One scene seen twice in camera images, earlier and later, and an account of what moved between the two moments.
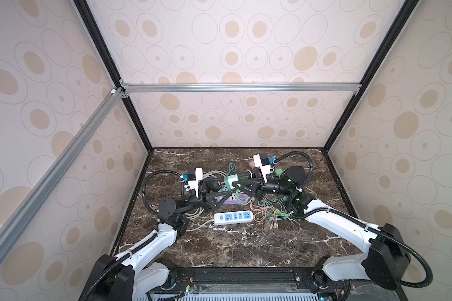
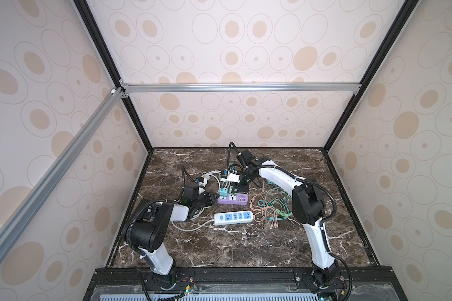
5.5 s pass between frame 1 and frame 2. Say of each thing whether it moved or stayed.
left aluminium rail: stayed
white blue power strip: stayed
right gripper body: moved
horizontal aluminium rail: stayed
